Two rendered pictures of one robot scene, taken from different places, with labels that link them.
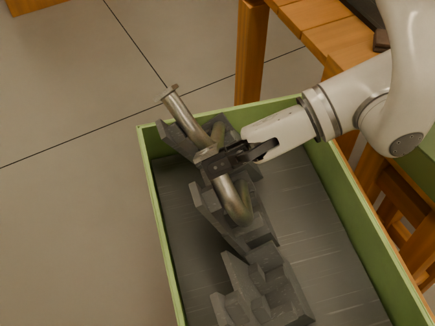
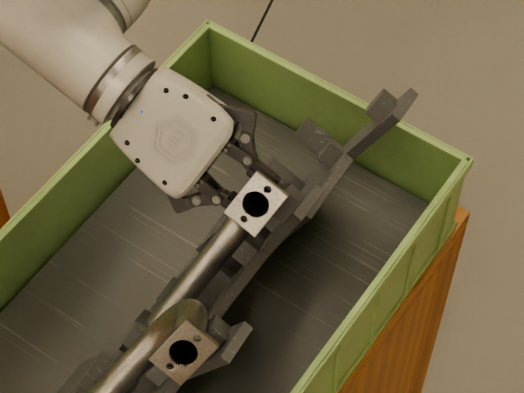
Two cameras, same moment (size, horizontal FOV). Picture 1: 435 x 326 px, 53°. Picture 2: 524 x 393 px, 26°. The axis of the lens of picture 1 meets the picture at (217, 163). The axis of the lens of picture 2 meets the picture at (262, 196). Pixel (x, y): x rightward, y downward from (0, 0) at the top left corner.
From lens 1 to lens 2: 1.03 m
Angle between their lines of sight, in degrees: 63
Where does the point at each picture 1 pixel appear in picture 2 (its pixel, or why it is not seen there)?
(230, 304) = (390, 99)
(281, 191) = (85, 327)
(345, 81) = (90, 38)
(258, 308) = (336, 146)
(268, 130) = (208, 101)
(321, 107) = (138, 58)
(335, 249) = (132, 210)
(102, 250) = not seen: outside the picture
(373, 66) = (53, 12)
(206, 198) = (299, 197)
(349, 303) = not seen: hidden behind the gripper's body
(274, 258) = not seen: hidden behind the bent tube
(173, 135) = (226, 331)
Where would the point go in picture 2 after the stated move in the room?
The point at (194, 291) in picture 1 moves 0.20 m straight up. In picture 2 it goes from (333, 325) to (342, 239)
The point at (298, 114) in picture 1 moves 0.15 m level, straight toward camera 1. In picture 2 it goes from (166, 76) to (305, 29)
